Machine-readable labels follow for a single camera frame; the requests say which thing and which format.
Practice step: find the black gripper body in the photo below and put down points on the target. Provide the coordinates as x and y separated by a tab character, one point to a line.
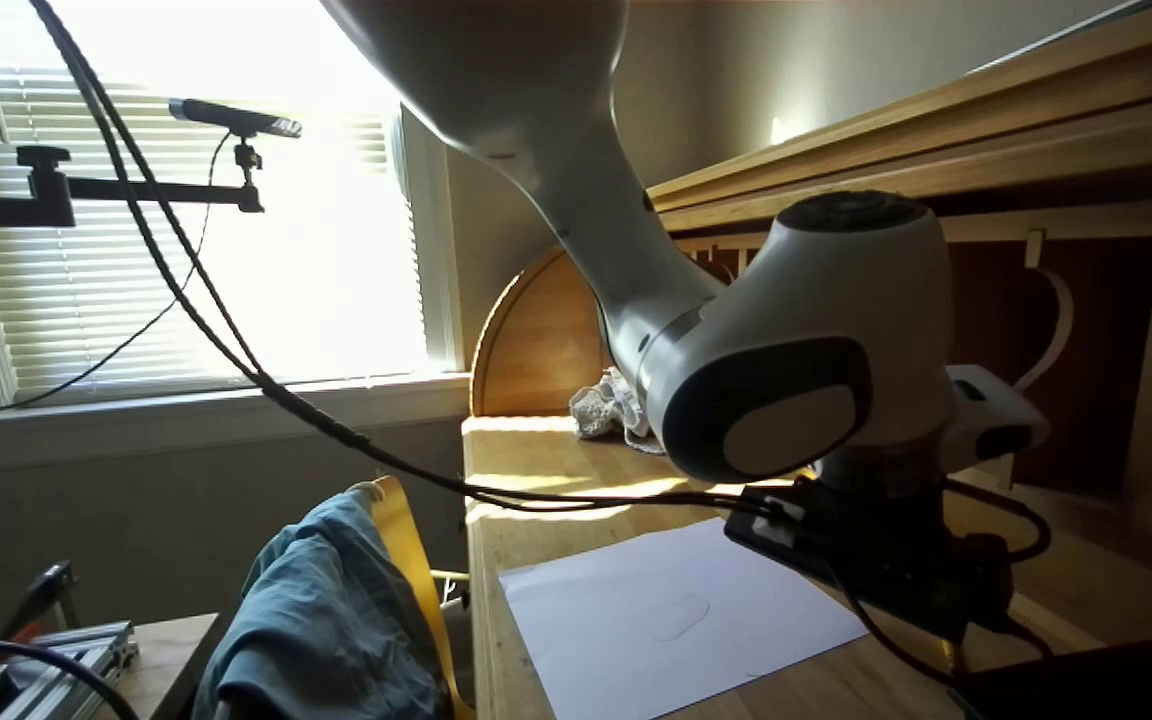
878	534

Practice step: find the round wooden board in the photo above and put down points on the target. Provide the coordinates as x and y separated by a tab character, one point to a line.
538	346

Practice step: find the aluminium extrusion frame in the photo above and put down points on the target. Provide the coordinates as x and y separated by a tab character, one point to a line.
65	673

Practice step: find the window blinds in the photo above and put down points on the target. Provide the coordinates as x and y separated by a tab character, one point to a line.
278	231

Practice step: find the wooden hutch shelf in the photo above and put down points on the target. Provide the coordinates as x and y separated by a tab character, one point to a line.
1040	179

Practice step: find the black device corner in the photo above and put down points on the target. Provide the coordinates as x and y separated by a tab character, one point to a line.
1081	685

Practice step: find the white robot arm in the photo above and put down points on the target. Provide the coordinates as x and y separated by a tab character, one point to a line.
819	382

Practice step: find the grey-blue jacket on chair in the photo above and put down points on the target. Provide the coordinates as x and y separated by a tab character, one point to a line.
320	628

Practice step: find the white paper sheet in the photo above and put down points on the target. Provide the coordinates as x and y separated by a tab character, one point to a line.
663	622

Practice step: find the yellow wooden chair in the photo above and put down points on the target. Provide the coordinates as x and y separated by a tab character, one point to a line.
406	549

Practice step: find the crumpled clear plastic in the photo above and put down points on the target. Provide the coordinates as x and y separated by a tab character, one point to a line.
613	410

